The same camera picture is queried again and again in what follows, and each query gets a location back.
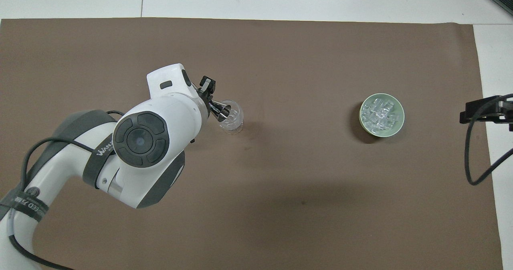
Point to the clear drinking glass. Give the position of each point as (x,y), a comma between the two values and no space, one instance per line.
(236,119)

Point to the silver metal jigger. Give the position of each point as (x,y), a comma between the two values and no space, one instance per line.
(221,109)

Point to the clear ice cubes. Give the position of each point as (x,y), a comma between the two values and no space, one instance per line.
(380,114)

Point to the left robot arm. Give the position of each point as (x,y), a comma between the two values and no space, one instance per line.
(176,113)

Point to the green bowl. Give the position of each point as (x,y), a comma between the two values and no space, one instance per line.
(394,130)

